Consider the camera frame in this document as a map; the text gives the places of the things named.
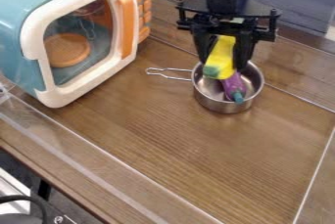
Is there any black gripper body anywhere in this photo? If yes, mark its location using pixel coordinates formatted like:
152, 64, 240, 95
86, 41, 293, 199
177, 0, 281, 41

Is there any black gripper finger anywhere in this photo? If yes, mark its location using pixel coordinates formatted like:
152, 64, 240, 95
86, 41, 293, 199
194, 28, 218, 63
234, 31, 257, 71

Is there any yellow toy banana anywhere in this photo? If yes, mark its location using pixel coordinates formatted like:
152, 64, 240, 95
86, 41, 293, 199
203, 35, 236, 79

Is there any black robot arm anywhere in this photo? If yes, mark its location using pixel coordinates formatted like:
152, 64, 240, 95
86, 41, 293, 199
177, 0, 282, 70

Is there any purple toy eggplant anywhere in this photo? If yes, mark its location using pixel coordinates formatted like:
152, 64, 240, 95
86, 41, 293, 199
222, 71, 247, 104

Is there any blue toy microwave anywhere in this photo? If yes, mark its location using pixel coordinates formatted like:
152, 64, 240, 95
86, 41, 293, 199
0, 0, 152, 108

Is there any orange microwave turntable plate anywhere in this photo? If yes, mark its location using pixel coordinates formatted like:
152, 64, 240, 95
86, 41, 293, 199
45, 33, 90, 67

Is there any clear acrylic barrier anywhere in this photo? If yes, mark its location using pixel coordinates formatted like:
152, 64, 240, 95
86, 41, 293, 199
0, 84, 224, 224

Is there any silver pot with wire handle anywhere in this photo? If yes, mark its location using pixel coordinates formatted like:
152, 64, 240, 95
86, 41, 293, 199
145, 63, 265, 114

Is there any black cable bottom left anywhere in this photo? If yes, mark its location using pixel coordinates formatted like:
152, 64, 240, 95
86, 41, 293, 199
0, 196, 47, 224

